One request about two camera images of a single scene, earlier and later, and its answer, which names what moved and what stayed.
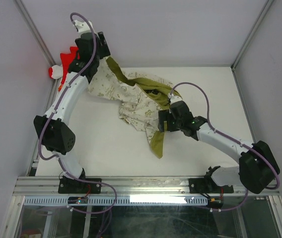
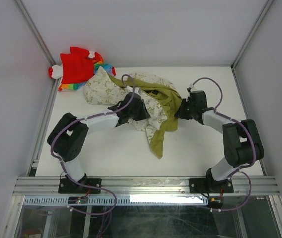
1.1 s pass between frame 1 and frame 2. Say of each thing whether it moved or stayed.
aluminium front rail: stayed
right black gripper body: moved
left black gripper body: moved
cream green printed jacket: moved
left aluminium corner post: stayed
